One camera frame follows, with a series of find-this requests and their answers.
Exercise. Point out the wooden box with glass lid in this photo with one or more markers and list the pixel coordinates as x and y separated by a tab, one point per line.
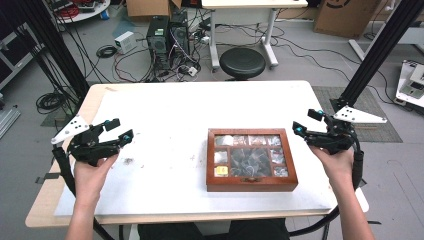
250	185

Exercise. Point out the person's left hand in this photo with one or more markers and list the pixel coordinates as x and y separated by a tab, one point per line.
88	180

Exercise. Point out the plain cardboard box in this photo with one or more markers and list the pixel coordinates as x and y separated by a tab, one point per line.
148	7

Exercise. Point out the round white table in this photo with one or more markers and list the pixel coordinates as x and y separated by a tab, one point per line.
90	13

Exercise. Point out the person's black pants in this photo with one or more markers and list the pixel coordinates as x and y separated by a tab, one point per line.
173	231

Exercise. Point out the black tape strip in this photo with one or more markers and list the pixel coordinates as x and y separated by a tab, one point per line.
46	178

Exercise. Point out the white power strip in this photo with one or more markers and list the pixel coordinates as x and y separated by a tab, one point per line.
193	71

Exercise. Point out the black round stool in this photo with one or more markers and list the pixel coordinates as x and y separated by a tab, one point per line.
242	62

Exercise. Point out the small white box device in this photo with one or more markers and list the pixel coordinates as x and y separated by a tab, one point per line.
125	41

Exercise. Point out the white device with screen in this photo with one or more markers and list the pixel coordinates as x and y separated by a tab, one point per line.
411	85

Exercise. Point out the black computer tower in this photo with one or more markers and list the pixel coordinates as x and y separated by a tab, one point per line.
157	40

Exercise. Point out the cardboard box with black print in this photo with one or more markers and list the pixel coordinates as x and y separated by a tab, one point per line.
346	18

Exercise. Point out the white desk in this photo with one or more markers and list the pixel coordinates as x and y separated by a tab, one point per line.
253	3

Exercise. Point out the grey floor mat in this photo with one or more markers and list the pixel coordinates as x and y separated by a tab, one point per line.
370	100

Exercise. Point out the grey metal rack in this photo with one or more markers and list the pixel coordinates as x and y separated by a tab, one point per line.
13	56

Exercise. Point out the dark open computer tower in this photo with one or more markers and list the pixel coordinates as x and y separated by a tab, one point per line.
180	35

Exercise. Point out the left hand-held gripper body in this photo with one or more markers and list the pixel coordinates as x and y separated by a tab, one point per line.
83	146

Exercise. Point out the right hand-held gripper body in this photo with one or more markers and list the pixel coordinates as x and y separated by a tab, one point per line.
336	140

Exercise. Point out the pile of packets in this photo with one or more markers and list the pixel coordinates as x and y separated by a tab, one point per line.
250	160

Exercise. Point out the person's right hand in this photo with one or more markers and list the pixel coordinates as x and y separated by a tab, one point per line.
340	166

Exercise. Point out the white table mat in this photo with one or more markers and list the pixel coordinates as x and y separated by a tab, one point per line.
173	113

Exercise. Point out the yellow packet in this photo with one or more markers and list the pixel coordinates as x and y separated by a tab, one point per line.
221	171

